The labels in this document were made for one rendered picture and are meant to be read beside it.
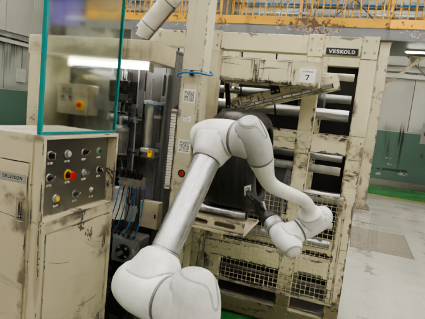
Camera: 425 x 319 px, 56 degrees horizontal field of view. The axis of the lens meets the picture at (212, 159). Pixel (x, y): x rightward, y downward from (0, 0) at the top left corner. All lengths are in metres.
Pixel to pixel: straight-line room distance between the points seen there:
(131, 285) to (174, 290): 0.17
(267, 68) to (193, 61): 0.46
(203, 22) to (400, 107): 9.26
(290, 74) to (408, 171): 9.01
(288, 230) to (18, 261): 1.18
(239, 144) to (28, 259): 1.04
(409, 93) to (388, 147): 1.43
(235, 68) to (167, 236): 1.41
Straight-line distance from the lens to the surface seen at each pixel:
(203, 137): 1.48
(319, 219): 1.80
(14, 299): 2.03
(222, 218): 2.20
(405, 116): 11.24
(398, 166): 11.21
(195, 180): 1.41
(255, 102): 2.58
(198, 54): 2.31
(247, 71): 2.48
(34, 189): 1.82
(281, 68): 2.44
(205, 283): 1.19
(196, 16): 2.36
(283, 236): 1.78
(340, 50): 2.73
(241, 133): 1.40
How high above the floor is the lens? 1.44
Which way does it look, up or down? 7 degrees down
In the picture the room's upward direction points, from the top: 6 degrees clockwise
